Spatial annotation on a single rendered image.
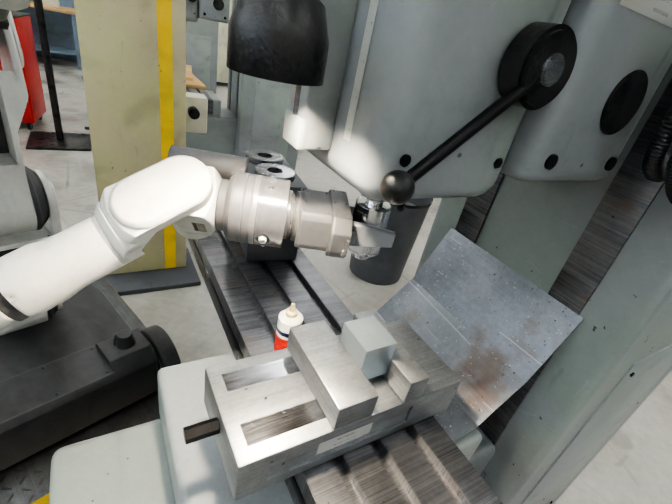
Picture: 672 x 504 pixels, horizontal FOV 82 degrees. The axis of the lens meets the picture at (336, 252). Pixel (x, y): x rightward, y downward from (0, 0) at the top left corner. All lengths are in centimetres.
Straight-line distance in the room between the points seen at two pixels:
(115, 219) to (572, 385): 75
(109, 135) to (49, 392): 132
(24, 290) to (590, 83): 61
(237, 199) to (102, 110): 172
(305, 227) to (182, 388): 40
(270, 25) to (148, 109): 189
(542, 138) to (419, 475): 45
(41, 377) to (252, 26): 106
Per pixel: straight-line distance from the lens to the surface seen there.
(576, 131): 52
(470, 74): 39
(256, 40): 29
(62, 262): 50
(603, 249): 74
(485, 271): 84
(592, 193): 74
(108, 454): 84
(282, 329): 63
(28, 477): 130
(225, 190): 48
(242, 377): 56
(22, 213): 101
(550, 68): 41
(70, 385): 118
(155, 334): 126
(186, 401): 73
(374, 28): 38
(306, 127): 40
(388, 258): 257
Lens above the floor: 145
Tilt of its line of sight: 29 degrees down
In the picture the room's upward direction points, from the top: 13 degrees clockwise
